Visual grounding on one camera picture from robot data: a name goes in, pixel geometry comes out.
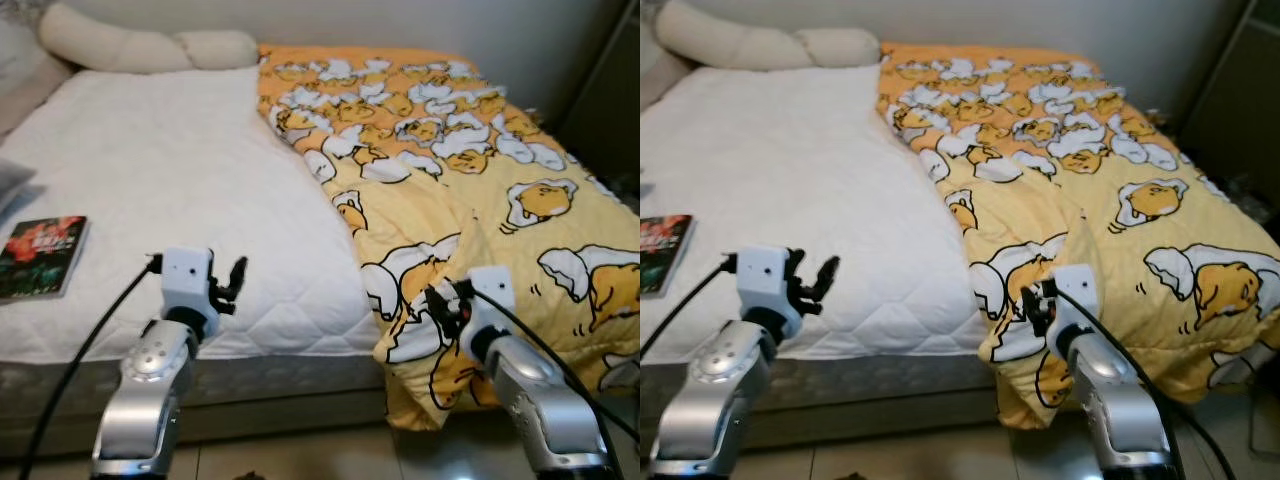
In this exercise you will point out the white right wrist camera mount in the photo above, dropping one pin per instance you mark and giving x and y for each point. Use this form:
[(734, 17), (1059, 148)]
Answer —
[(490, 300), (1075, 300)]

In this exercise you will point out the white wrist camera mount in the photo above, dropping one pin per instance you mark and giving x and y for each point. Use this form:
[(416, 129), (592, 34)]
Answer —
[(765, 280), (186, 280), (1075, 300), (490, 300)]

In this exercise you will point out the grey pillow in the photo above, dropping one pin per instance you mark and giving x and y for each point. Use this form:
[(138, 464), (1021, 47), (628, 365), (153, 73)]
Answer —
[(12, 185)]

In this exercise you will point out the dark green red book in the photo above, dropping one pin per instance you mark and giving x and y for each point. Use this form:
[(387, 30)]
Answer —
[(42, 255), (665, 250)]

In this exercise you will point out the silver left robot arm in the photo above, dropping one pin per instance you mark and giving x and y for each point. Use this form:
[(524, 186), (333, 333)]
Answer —
[(150, 390), (715, 390)]

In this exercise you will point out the beige knotted long pillow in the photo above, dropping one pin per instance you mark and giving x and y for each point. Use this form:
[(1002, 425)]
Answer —
[(760, 45), (130, 45)]

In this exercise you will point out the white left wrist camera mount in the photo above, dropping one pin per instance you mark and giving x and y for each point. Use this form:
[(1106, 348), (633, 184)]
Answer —
[(765, 280), (186, 280)]

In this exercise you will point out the yellow cartoon print blanket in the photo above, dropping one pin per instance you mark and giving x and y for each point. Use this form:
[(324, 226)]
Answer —
[(450, 170), (1080, 170)]

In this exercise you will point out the dark cabinet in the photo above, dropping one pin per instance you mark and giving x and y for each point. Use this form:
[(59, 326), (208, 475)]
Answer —
[(605, 100), (1235, 100)]

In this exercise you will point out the white quilted mattress pad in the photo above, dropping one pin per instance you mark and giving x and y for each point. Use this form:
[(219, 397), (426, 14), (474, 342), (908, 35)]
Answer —
[(180, 180), (800, 180)]

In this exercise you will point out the grey mattress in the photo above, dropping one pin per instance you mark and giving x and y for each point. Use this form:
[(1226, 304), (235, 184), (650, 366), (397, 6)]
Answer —
[(900, 395), (280, 395)]

